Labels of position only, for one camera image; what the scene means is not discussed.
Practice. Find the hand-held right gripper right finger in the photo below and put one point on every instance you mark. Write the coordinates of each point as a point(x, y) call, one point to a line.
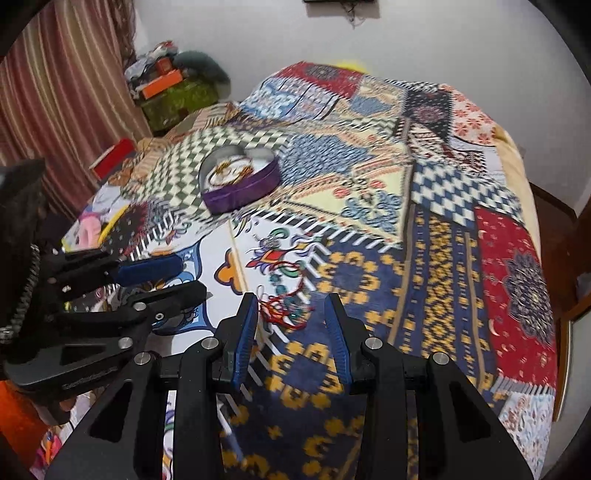
point(339, 344)

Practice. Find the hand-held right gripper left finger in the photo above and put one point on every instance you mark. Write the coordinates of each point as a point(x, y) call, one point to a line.
point(244, 344)

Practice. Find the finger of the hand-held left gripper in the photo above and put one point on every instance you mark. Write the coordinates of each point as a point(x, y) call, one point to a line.
point(147, 271)
point(175, 297)

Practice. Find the purple heart-shaped tin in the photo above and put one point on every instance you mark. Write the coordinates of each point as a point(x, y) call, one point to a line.
point(240, 194)

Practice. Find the patchwork printed blanket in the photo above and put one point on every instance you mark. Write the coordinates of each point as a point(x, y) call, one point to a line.
point(392, 258)

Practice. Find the red box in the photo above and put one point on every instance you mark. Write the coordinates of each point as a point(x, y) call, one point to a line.
point(113, 157)

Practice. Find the brown striped curtain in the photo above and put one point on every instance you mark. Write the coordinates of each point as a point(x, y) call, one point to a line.
point(55, 92)

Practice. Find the orange box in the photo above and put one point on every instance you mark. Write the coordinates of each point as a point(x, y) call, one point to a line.
point(161, 85)

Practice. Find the dark green cushion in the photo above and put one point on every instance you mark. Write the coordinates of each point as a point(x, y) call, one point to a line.
point(207, 69)

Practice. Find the pile of clothes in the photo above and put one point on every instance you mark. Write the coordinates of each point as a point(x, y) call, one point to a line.
point(150, 60)

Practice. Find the beige bed sheet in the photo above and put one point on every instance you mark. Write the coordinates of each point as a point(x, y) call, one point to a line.
point(519, 184)

